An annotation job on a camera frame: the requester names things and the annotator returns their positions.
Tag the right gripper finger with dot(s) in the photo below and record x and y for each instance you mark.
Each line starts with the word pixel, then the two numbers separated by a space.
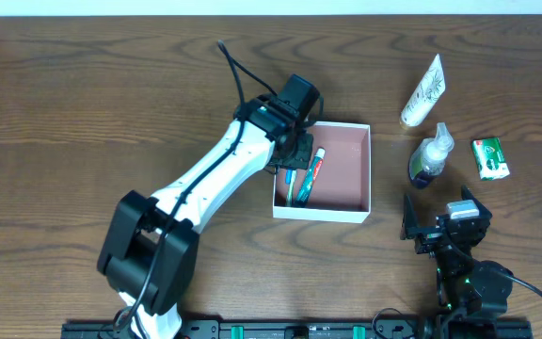
pixel 466 195
pixel 410 225

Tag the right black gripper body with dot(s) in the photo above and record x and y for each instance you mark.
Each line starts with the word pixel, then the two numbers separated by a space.
pixel 440 235

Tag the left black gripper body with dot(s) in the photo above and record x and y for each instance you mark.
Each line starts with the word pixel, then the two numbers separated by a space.
pixel 294 153

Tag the blue disposable razor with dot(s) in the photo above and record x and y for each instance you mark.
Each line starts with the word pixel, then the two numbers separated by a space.
pixel 288 176

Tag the Colgate toothpaste tube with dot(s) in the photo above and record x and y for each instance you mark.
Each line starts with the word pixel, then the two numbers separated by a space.
pixel 305 190

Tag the green white toothbrush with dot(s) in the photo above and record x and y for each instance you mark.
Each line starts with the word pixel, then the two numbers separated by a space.
pixel 290 190

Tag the white cardboard box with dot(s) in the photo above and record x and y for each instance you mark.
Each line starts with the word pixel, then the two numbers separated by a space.
pixel 342 190

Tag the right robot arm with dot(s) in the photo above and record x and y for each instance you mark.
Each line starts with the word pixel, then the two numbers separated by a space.
pixel 471 293

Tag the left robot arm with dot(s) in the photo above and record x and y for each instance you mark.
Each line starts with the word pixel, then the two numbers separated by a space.
pixel 150 249

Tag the green soap bar packet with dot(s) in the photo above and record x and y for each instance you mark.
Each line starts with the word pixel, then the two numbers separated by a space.
pixel 490 159

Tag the clear pump soap bottle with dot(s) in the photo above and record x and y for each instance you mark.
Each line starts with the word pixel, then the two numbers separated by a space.
pixel 428 161

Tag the white floral lotion tube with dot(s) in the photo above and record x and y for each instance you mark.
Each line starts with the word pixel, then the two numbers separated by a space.
pixel 424 96

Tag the black mounting rail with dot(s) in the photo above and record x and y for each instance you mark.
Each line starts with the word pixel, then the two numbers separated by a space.
pixel 384 328

